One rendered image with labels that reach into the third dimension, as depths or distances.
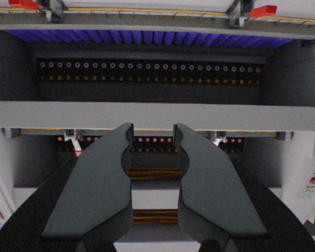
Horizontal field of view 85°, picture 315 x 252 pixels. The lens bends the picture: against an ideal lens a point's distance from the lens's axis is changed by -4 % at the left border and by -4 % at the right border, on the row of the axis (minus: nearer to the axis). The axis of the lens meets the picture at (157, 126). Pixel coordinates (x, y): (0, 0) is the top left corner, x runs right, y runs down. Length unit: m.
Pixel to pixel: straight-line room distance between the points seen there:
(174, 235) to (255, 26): 0.58
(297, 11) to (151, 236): 0.64
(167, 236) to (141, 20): 0.58
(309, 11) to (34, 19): 0.42
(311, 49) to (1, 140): 0.63
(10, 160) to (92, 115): 0.24
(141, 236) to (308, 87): 0.58
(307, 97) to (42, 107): 0.49
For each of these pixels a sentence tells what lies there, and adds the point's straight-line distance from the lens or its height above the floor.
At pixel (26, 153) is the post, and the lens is 0.53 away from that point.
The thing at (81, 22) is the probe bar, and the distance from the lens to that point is 0.33.
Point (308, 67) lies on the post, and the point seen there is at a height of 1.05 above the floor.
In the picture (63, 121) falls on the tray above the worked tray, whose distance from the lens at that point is 0.34.
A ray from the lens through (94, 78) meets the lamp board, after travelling 0.45.
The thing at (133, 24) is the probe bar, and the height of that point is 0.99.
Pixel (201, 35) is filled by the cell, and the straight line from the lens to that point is 0.37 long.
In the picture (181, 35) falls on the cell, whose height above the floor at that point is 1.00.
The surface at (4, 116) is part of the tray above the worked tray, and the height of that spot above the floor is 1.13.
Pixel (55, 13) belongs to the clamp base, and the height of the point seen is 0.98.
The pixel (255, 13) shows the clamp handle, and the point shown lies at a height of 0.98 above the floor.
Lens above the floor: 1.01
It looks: 27 degrees up
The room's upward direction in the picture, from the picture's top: 178 degrees counter-clockwise
